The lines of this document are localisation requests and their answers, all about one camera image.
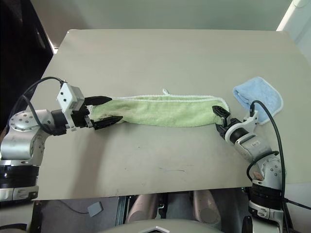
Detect dark cabinet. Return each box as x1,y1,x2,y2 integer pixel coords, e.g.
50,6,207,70
0,0,55,136

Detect blue folded towel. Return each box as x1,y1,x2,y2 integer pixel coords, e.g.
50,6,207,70
232,76,285,126

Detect green towel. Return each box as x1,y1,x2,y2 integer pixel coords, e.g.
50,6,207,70
86,88,230,128

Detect black pedal cable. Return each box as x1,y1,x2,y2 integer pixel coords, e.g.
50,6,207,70
61,200,89,215

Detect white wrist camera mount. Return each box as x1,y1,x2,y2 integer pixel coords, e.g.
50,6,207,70
56,81,86,133
224,110,259,143

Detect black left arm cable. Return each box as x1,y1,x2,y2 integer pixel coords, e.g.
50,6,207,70
6,76,65,135

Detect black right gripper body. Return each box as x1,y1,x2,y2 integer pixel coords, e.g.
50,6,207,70
222,116,241,133

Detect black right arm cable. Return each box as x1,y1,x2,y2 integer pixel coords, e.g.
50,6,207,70
246,100,311,233

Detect beige robot leg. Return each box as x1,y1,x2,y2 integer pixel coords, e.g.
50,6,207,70
125,192,159,224
191,190,222,225

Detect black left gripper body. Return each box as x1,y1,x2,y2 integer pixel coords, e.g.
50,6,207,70
71,104,95,129

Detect grey robot torso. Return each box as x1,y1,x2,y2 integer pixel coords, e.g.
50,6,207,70
96,218,221,233

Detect grey foot pedal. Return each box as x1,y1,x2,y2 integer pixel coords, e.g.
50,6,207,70
87,201,104,217

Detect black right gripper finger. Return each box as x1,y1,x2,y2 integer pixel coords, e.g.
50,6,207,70
214,123,227,137
211,105,231,125

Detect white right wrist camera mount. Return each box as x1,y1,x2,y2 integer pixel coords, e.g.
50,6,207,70
224,110,259,143

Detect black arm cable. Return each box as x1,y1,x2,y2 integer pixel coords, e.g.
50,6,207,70
246,100,311,233
6,76,65,135

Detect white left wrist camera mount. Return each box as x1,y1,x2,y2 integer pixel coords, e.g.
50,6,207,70
56,81,86,133

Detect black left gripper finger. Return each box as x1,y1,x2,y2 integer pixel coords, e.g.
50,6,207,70
90,116,123,131
84,95,113,106

